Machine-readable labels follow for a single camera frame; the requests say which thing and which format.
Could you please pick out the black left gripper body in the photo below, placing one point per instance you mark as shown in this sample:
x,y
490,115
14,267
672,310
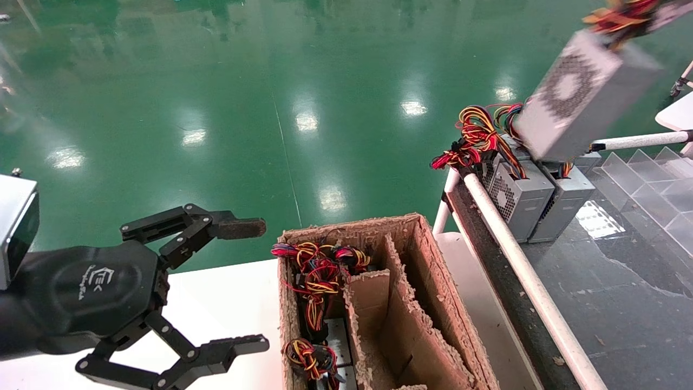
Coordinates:
x,y
89,287

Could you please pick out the left gripper worn-pad finger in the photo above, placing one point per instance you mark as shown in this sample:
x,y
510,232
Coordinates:
x,y
241,228

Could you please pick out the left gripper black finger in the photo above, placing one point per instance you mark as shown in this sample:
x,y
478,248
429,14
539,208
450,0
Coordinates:
x,y
216,352

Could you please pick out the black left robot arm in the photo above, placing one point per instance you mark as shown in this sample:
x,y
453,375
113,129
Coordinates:
x,y
11,330

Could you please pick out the short cardboard divider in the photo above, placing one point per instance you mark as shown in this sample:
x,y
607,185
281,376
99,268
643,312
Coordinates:
x,y
371,303

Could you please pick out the brown cardboard box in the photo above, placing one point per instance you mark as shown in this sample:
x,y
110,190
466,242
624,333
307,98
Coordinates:
x,y
427,260

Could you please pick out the long cardboard divider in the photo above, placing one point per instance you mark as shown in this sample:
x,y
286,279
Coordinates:
x,y
406,325

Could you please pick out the short white rack leg pipe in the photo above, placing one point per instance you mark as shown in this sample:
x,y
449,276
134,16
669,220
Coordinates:
x,y
446,200

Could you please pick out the grey power supply fan grille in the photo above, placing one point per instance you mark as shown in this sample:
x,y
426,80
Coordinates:
x,y
528,203

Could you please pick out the long white rack pipe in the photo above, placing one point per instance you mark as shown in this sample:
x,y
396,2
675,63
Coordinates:
x,y
533,284

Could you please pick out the clear acrylic divider rack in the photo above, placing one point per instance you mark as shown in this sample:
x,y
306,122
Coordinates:
x,y
649,189

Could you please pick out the white pipe black end cap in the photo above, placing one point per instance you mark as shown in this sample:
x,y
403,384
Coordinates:
x,y
644,141

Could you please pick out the white table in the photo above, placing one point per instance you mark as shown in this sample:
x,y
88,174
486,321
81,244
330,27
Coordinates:
x,y
677,115

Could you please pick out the white pipe with black clamp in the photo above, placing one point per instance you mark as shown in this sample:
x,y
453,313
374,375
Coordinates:
x,y
683,78

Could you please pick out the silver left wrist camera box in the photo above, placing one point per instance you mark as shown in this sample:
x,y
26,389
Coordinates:
x,y
16,227

